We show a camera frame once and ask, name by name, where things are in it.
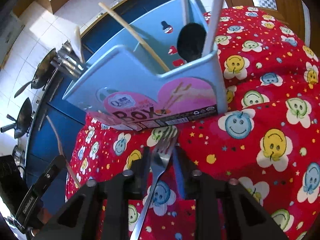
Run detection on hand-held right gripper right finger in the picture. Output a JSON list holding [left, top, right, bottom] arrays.
[[172, 146, 288, 240]]

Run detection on white chopstick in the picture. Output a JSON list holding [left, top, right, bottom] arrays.
[[178, 0, 190, 23], [202, 0, 225, 55]]

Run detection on black countertop appliance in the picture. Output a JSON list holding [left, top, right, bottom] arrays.
[[0, 155, 28, 207]]

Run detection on black spoon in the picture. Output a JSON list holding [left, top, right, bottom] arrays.
[[176, 22, 207, 63]]

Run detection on blue kitchen cabinet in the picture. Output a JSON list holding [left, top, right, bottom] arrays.
[[24, 0, 210, 188]]

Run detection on wooden door with glass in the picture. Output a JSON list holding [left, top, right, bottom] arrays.
[[222, 0, 310, 48]]

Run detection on metal fork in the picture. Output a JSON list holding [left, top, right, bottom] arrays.
[[131, 127, 179, 240]]

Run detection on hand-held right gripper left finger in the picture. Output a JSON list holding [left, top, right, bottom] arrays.
[[35, 147, 152, 240]]

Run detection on red smiley flower tablecloth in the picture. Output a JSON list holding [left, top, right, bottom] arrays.
[[64, 5, 320, 240]]

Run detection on metal table knife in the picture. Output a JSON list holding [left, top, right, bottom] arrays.
[[57, 42, 84, 68]]

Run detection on dark metal wok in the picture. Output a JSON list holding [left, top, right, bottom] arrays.
[[14, 49, 59, 98], [0, 97, 35, 139]]

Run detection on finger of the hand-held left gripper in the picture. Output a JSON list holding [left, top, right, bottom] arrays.
[[41, 155, 67, 188]]

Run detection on small metal pot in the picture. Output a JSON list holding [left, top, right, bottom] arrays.
[[12, 145, 26, 166]]

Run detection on wooden chopstick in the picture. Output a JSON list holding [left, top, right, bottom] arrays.
[[98, 2, 171, 72], [46, 115, 82, 188]]

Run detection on light blue utensil box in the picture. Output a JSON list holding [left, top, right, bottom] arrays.
[[62, 0, 228, 132]]

